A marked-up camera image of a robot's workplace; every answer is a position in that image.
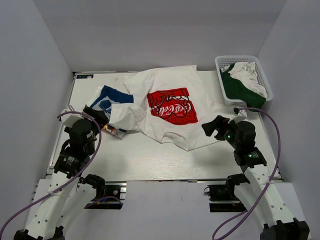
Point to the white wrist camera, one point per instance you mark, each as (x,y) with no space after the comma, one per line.
(239,115)
(69,119)

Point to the white printed t-shirt in basket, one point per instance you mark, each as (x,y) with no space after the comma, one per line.
(246,73)

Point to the white plastic mesh basket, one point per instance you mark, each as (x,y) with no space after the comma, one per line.
(226,60)

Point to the dark green t-shirt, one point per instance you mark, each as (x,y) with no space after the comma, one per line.
(235,90)

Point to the white Coca-Cola print t-shirt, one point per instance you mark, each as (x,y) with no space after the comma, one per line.
(170,104)

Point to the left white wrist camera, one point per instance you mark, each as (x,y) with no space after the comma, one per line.
(69,119)

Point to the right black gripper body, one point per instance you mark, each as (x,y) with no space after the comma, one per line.
(230,135)

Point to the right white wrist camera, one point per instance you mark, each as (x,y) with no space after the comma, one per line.
(239,115)

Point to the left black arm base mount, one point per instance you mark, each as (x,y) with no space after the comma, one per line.
(111,196)

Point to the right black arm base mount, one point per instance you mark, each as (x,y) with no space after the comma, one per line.
(221,201)

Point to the colourful cartoon print folded shirt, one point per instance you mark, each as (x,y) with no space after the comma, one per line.
(119,133)

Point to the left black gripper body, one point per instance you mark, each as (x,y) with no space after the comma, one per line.
(96,131)

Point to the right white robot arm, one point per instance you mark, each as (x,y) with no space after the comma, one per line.
(254,186)

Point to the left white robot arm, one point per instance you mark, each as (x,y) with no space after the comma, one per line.
(69,192)

